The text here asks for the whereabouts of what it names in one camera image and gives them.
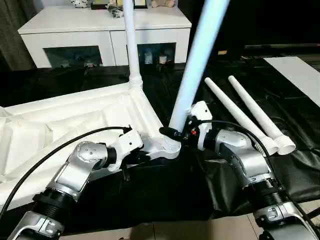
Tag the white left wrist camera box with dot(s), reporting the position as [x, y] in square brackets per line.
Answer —
[127, 147]

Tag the small yellow box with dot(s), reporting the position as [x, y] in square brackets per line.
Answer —
[221, 51]

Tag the white side table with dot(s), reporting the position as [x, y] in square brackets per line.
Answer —
[300, 75]

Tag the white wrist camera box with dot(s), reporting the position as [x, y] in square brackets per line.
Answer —
[127, 147]
[201, 120]

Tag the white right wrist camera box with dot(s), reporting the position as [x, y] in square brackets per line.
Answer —
[201, 120]

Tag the white plastic table top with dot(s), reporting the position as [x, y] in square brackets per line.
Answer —
[60, 120]

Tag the white cabinet with glass doors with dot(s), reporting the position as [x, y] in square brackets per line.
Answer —
[75, 25]

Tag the white plastic table leg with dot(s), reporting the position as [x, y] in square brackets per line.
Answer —
[132, 45]
[235, 112]
[197, 65]
[260, 112]

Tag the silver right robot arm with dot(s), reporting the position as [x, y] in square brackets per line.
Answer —
[245, 160]

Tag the black work mat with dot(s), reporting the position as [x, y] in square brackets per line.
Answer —
[165, 190]

